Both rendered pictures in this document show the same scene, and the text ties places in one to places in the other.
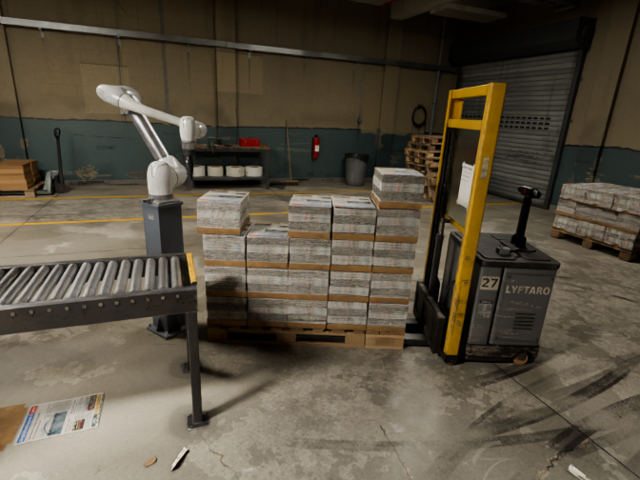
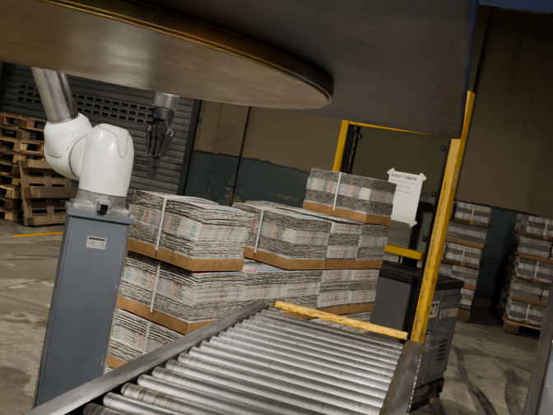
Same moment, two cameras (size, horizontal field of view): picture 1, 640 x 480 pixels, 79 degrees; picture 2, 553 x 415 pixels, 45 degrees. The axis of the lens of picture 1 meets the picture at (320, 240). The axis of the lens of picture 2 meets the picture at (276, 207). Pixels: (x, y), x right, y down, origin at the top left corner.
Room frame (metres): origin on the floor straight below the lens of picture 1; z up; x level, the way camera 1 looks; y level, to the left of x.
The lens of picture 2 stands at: (0.92, 2.55, 1.23)
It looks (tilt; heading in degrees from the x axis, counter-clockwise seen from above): 3 degrees down; 306
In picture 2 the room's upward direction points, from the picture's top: 11 degrees clockwise
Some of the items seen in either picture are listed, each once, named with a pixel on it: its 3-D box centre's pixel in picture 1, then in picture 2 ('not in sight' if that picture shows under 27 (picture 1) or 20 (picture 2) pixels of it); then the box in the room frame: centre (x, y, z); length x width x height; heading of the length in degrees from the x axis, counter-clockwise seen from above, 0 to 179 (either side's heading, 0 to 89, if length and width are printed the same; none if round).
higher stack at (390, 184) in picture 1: (388, 258); (330, 295); (2.70, -0.51, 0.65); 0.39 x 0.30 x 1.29; 1
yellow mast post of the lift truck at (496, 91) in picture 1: (470, 231); (432, 249); (2.38, -0.95, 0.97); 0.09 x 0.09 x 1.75; 1
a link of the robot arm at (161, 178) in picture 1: (160, 177); (106, 158); (2.67, 1.12, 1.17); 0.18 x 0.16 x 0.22; 174
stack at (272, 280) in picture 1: (289, 283); (237, 352); (2.69, 0.21, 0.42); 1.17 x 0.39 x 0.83; 91
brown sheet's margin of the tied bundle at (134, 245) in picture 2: not in sight; (163, 246); (2.79, 0.68, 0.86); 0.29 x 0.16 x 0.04; 91
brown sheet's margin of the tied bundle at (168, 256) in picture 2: (221, 228); (203, 259); (2.57, 0.68, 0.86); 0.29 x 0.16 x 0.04; 91
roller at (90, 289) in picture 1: (93, 281); (301, 363); (1.79, 1.13, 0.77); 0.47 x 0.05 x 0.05; 22
